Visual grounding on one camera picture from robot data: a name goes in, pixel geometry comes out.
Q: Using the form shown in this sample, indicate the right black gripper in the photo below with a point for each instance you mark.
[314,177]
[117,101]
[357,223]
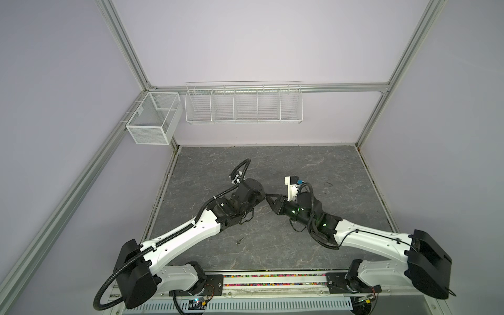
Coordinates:
[281,205]

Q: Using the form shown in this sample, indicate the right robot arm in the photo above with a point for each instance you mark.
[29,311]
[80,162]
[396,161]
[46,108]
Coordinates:
[414,259]

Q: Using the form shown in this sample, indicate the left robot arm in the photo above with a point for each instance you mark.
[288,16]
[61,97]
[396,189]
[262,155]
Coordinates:
[143,269]

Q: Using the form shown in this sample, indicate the white mesh box basket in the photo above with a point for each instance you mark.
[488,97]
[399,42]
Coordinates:
[156,118]

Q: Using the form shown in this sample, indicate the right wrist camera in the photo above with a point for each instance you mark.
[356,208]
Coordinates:
[293,184]

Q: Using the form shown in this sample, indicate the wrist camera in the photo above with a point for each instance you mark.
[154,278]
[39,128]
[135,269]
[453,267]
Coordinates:
[293,184]
[237,178]

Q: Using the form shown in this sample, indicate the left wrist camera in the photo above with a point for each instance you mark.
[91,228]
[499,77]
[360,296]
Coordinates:
[237,178]

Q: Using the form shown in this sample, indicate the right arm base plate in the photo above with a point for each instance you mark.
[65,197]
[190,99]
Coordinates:
[338,282]

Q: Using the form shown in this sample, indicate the white wire shelf basket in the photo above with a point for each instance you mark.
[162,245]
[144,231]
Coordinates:
[223,102]

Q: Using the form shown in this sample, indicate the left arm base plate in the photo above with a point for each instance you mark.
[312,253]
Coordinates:
[212,284]

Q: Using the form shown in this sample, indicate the white vented cable duct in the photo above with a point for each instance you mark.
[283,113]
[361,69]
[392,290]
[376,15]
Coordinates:
[272,306]

